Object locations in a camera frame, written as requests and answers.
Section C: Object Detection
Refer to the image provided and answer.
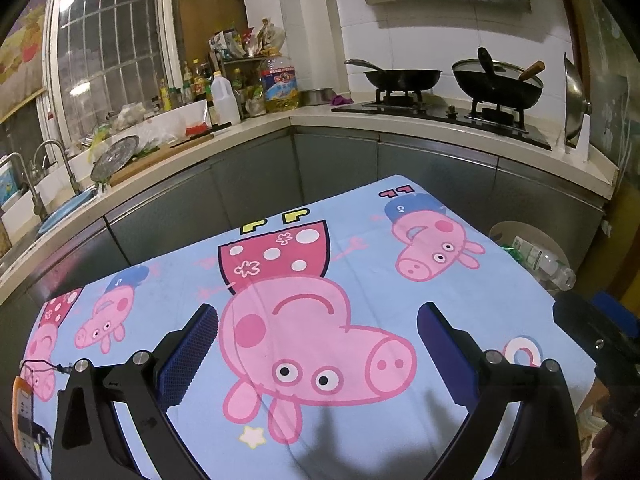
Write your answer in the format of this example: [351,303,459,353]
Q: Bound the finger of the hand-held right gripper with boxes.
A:
[552,291,608,361]

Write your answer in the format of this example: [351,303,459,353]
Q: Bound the glass door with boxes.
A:
[565,0,640,221]

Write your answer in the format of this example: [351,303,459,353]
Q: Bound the row of condiment bottles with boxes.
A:
[157,59,213,111]

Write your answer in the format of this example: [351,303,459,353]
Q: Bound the white blue detergent jug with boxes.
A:
[0,157,26,208]

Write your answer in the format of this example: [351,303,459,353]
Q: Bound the steel wok lid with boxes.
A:
[562,51,593,148]

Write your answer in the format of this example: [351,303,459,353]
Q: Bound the grey kitchen cabinets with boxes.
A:
[0,127,608,361]

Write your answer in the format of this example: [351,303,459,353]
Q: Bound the black cable with connector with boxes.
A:
[20,359,76,376]

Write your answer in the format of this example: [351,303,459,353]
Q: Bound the clear plastic bottle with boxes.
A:
[512,236,577,291]

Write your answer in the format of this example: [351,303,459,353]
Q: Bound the black charger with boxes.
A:
[17,412,51,453]

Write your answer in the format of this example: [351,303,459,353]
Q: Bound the large cooking oil bottle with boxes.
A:
[260,55,301,113]

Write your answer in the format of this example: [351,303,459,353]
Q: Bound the cartoon pig printed blanket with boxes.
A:
[20,175,601,480]

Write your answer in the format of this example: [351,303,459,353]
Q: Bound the barred kitchen window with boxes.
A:
[50,0,173,131]

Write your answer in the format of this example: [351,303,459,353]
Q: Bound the white plastic jug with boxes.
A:
[210,71,242,127]

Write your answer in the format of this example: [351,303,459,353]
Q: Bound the black gas stove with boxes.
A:
[331,87,553,151]

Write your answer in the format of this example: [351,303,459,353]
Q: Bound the orange white power strip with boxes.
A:
[12,375,51,471]

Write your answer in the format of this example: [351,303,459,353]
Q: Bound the black pan with lid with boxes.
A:
[452,47,546,111]

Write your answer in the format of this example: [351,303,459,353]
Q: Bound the pile of food packets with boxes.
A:
[209,19,287,58]

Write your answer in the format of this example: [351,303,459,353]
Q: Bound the steel bowl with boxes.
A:
[300,87,337,107]

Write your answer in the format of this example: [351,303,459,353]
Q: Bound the steel kitchen faucet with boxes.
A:
[32,140,81,196]
[0,152,43,221]

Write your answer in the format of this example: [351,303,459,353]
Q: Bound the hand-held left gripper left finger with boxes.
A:
[50,303,219,480]

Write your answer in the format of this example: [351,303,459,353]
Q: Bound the long wooden cutting board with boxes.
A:
[107,130,216,186]

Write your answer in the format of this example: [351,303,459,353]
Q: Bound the white plastic tub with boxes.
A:
[107,99,211,146]

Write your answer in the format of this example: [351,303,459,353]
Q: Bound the round tan waste bin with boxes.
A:
[489,220,576,296]

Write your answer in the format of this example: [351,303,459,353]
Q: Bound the black wok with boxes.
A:
[344,58,443,92]

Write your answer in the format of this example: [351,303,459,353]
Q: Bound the colourful wall poster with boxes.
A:
[0,2,48,121]

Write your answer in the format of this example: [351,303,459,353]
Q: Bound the wooden spice rack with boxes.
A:
[217,55,271,116]

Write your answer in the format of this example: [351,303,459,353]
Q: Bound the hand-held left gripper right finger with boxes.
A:
[417,301,583,480]

